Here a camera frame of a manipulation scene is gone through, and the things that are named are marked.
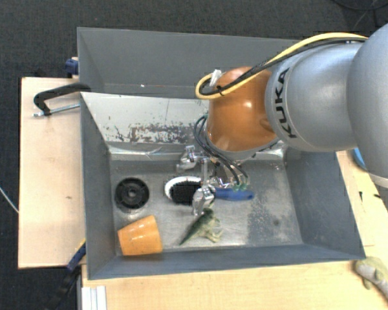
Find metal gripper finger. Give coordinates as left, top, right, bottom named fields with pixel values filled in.
left=176, top=145, right=205, bottom=174
left=191, top=187, right=215, bottom=217

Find green toy dinosaur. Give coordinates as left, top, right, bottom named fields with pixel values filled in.
left=179, top=207, right=224, bottom=246

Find grey metal bin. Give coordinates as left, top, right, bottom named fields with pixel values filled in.
left=76, top=26, right=367, bottom=280

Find black round ribbed disc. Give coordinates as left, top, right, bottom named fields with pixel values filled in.
left=114, top=177, right=151, bottom=210

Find orange cup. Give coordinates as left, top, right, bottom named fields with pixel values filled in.
left=117, top=214, right=164, bottom=256

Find pale wood flat board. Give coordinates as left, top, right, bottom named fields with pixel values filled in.
left=17, top=77, right=88, bottom=269

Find pale green soft toy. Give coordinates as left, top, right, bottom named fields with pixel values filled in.
left=354, top=256, right=388, bottom=306

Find white brush with blue handle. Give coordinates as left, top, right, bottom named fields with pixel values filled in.
left=164, top=175, right=255, bottom=206

